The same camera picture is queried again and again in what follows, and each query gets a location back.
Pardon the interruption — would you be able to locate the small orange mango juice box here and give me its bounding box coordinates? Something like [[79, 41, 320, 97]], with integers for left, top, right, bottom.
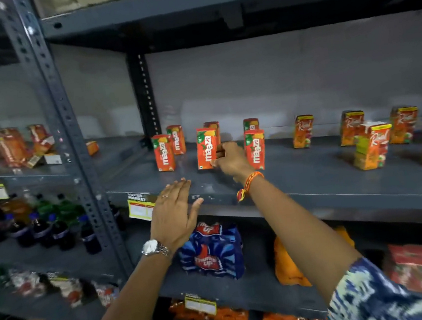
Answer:
[[194, 127, 221, 171]]

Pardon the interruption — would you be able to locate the silver wristwatch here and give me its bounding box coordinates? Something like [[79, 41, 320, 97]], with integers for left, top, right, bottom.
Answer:
[[141, 237, 172, 260]]

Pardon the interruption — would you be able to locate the orange plastic bag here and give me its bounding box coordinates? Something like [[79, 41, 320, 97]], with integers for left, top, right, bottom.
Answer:
[[271, 224, 360, 291]]

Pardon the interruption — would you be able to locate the grey slotted steel upright post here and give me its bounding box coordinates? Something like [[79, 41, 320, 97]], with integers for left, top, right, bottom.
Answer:
[[0, 0, 135, 292]]

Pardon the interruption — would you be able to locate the group of dark soda bottles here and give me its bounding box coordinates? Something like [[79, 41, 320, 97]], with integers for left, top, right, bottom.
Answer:
[[0, 180, 129, 266]]

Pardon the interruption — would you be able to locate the person's left forearm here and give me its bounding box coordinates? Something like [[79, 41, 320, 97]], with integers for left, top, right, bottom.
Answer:
[[67, 246, 178, 320]]

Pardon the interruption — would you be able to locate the small white box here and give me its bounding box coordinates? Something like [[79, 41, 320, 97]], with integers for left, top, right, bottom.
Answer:
[[43, 152, 63, 166]]

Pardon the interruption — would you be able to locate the person's right forearm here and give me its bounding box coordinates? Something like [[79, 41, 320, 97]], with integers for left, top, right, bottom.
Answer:
[[241, 165, 368, 313]]

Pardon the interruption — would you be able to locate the blue white patterned sleeve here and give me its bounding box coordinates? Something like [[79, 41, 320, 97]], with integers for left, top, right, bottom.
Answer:
[[321, 251, 422, 320]]

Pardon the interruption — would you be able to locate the blue wrapped pack of bottles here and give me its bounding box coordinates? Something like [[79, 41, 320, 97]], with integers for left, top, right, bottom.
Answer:
[[176, 218, 247, 286]]

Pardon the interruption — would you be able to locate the white red snack packet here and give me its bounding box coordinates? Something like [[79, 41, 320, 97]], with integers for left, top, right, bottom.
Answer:
[[7, 266, 47, 301], [47, 269, 86, 312], [92, 279, 122, 311]]

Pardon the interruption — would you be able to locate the orange soda bottle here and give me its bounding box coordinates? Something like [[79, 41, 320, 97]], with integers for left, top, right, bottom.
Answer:
[[1, 192, 33, 225]]

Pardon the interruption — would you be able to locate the grey metal shelf rack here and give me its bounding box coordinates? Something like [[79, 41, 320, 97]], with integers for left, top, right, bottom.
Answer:
[[0, 0, 139, 320], [31, 0, 422, 320]]

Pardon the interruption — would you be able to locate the dark slotted steel upright post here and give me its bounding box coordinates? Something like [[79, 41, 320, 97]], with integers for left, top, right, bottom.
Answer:
[[126, 51, 164, 149]]

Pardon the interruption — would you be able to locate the pile of orange pouches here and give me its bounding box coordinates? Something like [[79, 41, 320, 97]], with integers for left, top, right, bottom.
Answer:
[[0, 121, 59, 172]]

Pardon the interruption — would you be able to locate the orange thread bracelet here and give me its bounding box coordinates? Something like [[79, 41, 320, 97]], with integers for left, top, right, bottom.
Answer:
[[234, 171, 267, 202]]

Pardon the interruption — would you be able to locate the green soda bottle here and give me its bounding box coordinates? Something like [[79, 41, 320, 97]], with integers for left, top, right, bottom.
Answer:
[[35, 193, 57, 221], [56, 192, 87, 227]]

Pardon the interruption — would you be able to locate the row of orange drink cartons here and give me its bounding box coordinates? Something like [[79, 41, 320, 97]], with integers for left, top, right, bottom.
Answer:
[[150, 115, 269, 182]]

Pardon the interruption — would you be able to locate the person's right hand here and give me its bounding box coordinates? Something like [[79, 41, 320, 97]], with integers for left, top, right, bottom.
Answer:
[[209, 139, 258, 188]]

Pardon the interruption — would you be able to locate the row of orange snack packets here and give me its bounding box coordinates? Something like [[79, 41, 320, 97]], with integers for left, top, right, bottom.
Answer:
[[168, 284, 328, 320]]

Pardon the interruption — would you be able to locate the person's left hand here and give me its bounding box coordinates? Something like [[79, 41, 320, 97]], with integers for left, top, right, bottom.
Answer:
[[145, 176, 209, 254]]

